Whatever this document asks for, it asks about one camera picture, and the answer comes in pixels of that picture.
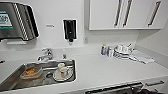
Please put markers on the dishes on counter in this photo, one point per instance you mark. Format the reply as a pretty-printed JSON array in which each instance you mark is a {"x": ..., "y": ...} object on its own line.
[{"x": 143, "y": 57}]

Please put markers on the black soap dispenser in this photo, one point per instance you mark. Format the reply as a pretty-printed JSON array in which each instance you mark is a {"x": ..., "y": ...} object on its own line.
[{"x": 69, "y": 29}]

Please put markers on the stainless steel sink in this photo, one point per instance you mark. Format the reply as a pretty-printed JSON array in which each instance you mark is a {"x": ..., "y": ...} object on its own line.
[{"x": 13, "y": 81}]

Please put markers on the stack of white cups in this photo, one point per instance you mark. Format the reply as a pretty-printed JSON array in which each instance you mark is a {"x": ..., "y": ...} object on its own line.
[{"x": 122, "y": 51}]

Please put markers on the steel paper towel dispenser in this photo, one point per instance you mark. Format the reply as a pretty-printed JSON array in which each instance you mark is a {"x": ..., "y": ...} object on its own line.
[{"x": 16, "y": 21}]

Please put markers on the small wall label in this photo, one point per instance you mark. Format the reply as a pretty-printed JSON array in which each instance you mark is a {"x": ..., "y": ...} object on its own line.
[{"x": 50, "y": 25}]

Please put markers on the blue label bottle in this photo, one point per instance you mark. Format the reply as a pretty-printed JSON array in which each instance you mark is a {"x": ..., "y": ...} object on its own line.
[{"x": 104, "y": 50}]

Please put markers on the small clear bottle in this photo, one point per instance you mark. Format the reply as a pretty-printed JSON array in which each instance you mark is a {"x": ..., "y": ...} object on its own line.
[{"x": 110, "y": 52}]

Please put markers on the white drawer unit narrow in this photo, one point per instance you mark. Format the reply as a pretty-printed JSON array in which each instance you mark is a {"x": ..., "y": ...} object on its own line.
[{"x": 155, "y": 83}]

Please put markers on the white wall cabinet three doors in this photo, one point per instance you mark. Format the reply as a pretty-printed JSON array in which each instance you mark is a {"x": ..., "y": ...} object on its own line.
[{"x": 126, "y": 14}]

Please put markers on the white plate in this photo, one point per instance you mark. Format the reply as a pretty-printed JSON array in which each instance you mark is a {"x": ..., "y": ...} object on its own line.
[{"x": 56, "y": 77}]

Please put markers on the white cup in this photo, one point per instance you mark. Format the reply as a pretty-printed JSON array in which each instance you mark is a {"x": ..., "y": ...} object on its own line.
[{"x": 62, "y": 68}]

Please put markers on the chrome faucet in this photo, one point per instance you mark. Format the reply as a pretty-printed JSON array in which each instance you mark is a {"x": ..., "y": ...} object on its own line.
[{"x": 45, "y": 55}]

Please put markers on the white wall outlet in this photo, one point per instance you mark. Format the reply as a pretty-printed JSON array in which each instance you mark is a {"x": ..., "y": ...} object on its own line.
[{"x": 85, "y": 40}]

